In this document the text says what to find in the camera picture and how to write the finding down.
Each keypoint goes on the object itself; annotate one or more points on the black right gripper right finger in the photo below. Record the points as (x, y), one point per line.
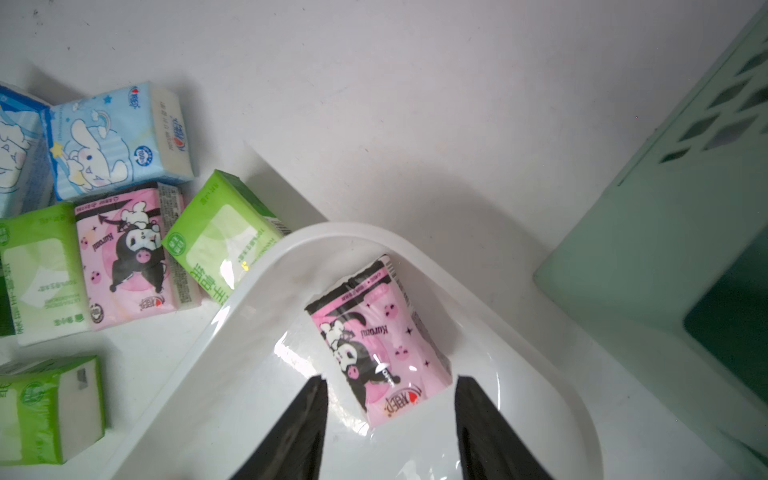
(489, 448)

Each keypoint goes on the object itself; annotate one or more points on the blue tissue pack left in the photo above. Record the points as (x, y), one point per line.
(26, 176)

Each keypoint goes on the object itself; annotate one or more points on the white plastic storage box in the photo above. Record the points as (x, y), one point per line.
(261, 347)

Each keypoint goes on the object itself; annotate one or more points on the blue tissue pack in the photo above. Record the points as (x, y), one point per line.
(116, 140)
(26, 176)

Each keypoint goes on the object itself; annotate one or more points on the green tissue pack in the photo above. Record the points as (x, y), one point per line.
(223, 231)
(51, 410)
(45, 284)

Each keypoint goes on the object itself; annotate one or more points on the pink tissue pack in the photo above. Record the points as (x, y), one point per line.
(129, 274)
(379, 342)

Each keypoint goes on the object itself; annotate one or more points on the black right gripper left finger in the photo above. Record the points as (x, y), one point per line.
(293, 447)

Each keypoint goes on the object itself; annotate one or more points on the pink tissue pack top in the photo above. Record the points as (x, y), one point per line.
(379, 342)

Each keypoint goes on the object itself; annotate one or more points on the blue tissue pack right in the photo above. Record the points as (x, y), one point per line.
(116, 140)

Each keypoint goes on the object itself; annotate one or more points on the green plastic file organizer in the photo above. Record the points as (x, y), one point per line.
(668, 270)

